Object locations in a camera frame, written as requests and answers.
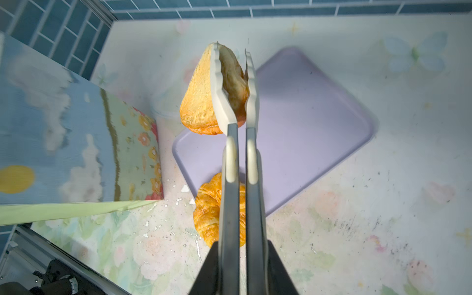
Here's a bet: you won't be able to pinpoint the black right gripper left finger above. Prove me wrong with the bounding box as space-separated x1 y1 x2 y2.
188 242 219 295

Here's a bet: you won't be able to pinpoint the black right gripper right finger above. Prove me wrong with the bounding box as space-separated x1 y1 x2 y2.
267 240 299 295

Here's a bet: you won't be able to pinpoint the metal tongs with white tips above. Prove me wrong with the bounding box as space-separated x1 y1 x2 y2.
210 43 269 295

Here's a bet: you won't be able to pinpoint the ring shaped croissant bread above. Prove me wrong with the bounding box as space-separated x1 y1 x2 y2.
193 173 247 248

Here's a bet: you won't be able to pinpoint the triangular toast bread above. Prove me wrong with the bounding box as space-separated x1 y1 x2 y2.
179 43 250 135

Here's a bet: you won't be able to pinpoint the white paper gift bag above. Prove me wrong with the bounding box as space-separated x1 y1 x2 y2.
1 34 163 226

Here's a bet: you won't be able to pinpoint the lilac plastic tray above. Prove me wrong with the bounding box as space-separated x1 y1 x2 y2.
172 46 377 217

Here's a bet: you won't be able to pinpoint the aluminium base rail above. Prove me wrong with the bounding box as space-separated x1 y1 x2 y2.
1 224 128 295

